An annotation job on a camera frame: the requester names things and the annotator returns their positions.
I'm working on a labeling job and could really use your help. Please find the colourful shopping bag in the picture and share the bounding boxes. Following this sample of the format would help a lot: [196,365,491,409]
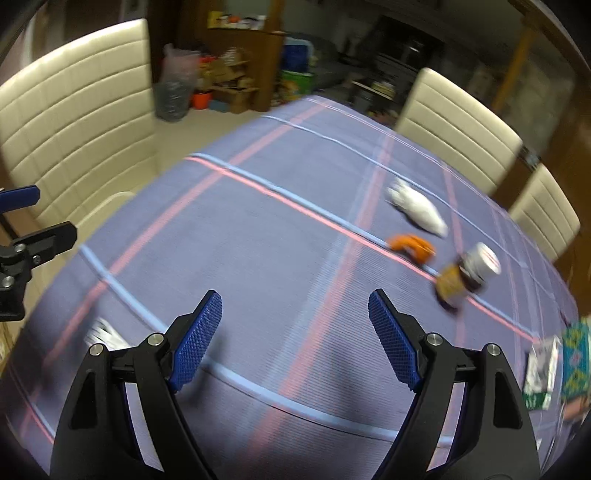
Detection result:
[277,70,315,104]

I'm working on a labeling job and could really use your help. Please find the green white milk carton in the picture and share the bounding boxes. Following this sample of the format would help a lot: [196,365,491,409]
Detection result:
[522,335,562,411]

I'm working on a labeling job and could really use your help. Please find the cream chair far right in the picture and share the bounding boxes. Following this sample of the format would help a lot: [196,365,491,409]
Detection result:
[509,163,580,262]

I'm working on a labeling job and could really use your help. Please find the orange peel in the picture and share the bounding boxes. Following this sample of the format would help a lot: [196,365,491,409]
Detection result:
[387,234,436,265]

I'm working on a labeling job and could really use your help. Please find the white tissue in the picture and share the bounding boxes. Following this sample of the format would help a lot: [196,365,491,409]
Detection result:
[386,179,449,238]

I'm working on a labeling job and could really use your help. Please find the orange bucket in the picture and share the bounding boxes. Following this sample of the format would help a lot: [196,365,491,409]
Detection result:
[191,91,212,110]

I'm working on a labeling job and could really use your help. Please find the brown medicine bottle white cap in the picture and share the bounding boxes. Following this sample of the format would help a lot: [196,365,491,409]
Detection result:
[434,242,502,311]

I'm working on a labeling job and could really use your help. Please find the beaded tissue box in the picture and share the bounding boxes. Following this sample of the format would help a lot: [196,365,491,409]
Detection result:
[561,322,590,401]

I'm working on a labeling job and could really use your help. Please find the cream chair left side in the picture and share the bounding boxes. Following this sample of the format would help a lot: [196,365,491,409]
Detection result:
[0,18,160,232]

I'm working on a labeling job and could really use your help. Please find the cardboard boxes pile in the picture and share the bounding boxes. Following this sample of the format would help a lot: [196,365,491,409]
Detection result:
[197,47,259,114]

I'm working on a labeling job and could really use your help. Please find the purple plaid tablecloth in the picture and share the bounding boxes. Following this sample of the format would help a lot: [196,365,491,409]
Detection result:
[1,97,578,479]

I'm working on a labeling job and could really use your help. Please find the wooden cabinet divider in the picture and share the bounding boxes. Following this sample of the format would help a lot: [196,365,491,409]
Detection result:
[202,28,286,112]

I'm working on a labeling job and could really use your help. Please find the grey plastic bag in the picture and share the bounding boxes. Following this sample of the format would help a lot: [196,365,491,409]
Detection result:
[154,44,200,122]

